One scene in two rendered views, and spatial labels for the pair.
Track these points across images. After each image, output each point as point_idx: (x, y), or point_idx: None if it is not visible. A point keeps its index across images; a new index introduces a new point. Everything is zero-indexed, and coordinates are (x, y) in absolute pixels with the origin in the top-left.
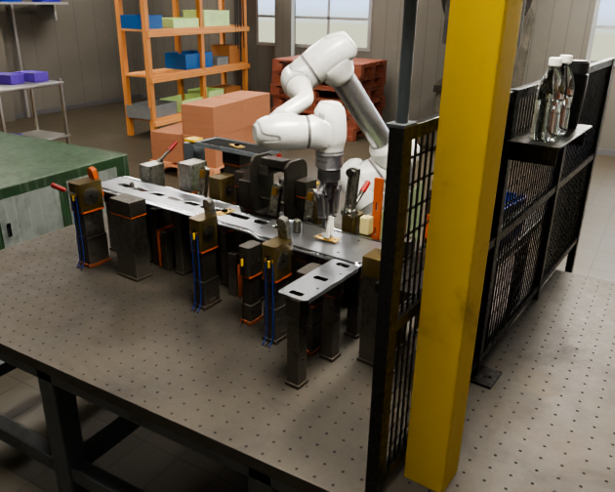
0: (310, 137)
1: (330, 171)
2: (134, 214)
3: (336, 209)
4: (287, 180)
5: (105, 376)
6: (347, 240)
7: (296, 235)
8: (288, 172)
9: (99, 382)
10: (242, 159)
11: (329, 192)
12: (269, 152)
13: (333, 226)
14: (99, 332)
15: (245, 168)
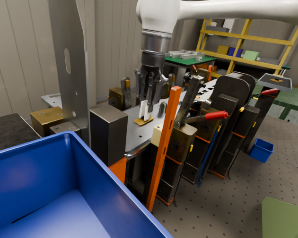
0: (139, 8)
1: (144, 51)
2: (187, 82)
3: (153, 100)
4: (214, 88)
5: (101, 106)
6: (141, 129)
7: (153, 110)
8: (217, 82)
9: (99, 105)
10: (266, 89)
11: (143, 75)
12: (273, 85)
13: (145, 112)
14: (134, 105)
15: (267, 97)
